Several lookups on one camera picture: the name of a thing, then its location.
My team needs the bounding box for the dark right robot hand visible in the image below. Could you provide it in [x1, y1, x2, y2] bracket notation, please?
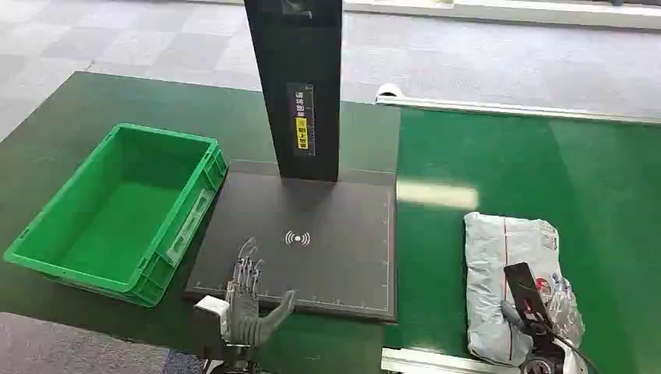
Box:
[499, 261, 560, 346]

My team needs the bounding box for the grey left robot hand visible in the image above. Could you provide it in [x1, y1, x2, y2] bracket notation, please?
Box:
[221, 238, 297, 348]

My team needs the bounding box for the grey plastic parcel bag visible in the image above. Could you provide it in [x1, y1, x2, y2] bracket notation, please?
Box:
[462, 210, 589, 369]

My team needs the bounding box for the green conveyor belt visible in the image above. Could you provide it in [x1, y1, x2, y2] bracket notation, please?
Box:
[383, 105, 661, 374]

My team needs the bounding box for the green plastic crate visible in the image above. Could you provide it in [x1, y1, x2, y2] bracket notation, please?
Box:
[3, 122, 228, 309]

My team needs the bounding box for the black and yellow label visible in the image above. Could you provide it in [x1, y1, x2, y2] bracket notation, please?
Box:
[286, 82, 316, 157]

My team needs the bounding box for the white conveyor roller end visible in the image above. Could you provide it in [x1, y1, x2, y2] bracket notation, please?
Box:
[376, 82, 407, 101]

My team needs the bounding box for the black scanner column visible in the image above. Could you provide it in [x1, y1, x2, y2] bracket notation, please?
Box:
[242, 0, 345, 183]

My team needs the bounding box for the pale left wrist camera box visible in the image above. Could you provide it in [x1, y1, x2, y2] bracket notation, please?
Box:
[193, 295, 230, 325]

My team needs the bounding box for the black cable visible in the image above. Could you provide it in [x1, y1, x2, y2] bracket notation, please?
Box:
[546, 326, 601, 374]

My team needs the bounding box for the black scanner base plate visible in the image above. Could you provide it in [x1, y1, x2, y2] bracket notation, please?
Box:
[183, 159, 399, 323]

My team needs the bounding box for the short aluminium conveyor rail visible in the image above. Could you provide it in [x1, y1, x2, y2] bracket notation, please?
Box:
[380, 347, 524, 374]

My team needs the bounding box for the long aluminium conveyor rail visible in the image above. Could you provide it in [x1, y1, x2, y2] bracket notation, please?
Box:
[374, 94, 661, 126]

